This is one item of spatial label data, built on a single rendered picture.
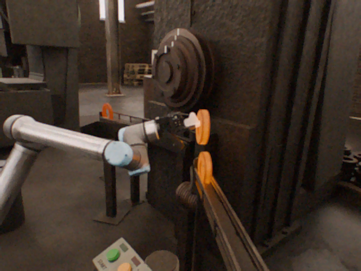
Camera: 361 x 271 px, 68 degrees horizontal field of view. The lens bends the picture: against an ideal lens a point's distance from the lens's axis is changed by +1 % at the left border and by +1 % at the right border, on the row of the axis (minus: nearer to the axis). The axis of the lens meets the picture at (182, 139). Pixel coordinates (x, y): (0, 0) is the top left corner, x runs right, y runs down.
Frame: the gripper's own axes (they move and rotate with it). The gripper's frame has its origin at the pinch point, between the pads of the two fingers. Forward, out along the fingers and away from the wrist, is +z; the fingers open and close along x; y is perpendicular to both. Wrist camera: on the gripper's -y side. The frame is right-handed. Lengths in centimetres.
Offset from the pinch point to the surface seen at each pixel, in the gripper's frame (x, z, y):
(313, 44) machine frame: 41, 74, 17
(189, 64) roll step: 31.5, 2.6, 24.3
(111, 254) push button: -45, -40, -21
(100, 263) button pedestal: -46, -44, -22
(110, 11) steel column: 730, -123, 180
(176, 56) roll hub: 33.1, -3.0, 29.7
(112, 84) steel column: 727, -181, -14
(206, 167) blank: -6.6, -3.3, -18.3
